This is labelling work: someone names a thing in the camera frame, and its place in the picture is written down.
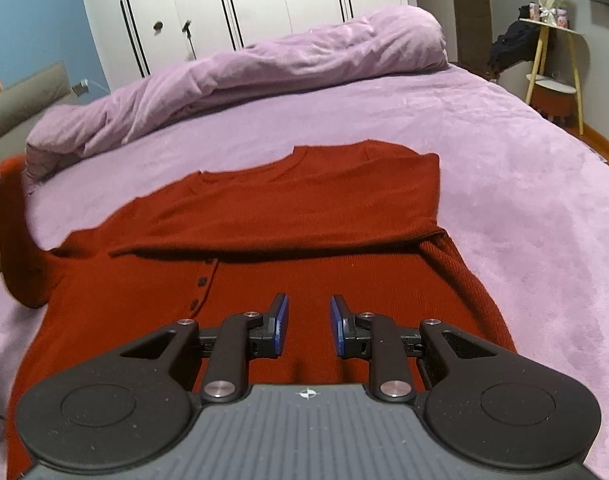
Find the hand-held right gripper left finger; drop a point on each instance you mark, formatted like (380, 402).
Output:
(279, 327)

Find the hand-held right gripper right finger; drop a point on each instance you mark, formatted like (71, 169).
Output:
(338, 327)

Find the red knit sweater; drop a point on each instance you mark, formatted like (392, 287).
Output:
(309, 200)

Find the dark clothes pile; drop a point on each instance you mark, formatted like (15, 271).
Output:
(514, 40)

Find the purple duvet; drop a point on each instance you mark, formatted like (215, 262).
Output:
(264, 70)

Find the red round stool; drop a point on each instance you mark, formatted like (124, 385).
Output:
(551, 102)

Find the white charger plug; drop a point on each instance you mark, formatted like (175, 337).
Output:
(82, 86)

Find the brown wooden column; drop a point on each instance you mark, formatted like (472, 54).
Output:
(472, 15)

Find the grey pillow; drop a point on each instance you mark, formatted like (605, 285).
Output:
(19, 102)

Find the yellow-legged side table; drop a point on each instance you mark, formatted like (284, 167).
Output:
(544, 45)

